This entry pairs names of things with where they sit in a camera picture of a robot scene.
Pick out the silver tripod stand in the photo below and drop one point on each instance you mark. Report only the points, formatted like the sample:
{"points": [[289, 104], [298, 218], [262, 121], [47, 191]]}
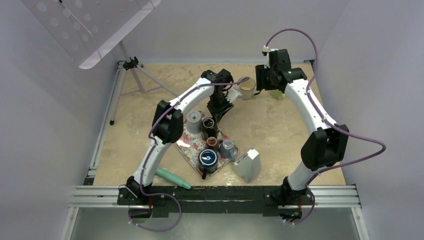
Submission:
{"points": [[133, 65]]}

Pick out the silver wedge box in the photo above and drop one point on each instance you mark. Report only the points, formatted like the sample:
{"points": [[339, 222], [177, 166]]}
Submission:
{"points": [[248, 166]]}

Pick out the dark blue mug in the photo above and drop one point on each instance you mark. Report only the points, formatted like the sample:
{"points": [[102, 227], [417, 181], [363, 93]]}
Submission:
{"points": [[207, 162]]}

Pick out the grey mug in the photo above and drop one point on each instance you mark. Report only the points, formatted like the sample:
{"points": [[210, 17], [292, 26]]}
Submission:
{"points": [[193, 124]]}

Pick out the light green mug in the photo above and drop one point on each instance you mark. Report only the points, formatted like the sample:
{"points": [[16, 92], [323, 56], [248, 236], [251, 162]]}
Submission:
{"points": [[277, 94]]}

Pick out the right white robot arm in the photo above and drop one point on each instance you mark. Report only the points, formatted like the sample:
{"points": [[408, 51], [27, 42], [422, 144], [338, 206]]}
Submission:
{"points": [[324, 147]]}

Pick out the perforated clear panel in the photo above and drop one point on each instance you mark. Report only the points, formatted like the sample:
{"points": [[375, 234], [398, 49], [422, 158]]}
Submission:
{"points": [[88, 30]]}

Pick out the cream mug black handle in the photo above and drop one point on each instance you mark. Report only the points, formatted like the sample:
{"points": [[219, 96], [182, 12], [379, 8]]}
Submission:
{"points": [[248, 88]]}

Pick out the blue-grey small mug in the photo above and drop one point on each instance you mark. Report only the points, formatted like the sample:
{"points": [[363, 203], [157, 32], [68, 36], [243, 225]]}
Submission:
{"points": [[227, 150]]}

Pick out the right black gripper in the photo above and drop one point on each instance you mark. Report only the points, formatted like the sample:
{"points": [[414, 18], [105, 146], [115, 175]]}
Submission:
{"points": [[261, 84]]}

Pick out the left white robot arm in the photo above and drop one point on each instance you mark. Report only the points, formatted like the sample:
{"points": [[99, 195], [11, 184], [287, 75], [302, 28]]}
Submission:
{"points": [[168, 124]]}

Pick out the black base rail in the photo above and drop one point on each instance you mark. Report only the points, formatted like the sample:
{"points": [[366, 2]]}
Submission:
{"points": [[166, 200]]}

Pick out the aluminium frame rail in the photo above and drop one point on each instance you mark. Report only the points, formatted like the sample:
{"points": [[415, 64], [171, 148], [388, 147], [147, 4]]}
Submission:
{"points": [[326, 196]]}

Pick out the teal cylindrical bottle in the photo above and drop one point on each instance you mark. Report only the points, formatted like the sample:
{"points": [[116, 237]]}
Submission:
{"points": [[178, 181]]}

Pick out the brown small mug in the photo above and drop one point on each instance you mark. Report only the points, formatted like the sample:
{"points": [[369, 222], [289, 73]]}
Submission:
{"points": [[212, 143]]}

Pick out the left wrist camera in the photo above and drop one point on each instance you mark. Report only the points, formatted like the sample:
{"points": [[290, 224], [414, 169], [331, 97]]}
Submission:
{"points": [[233, 95]]}

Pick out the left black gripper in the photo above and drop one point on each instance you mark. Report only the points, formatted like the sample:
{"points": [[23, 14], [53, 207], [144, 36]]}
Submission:
{"points": [[218, 113]]}

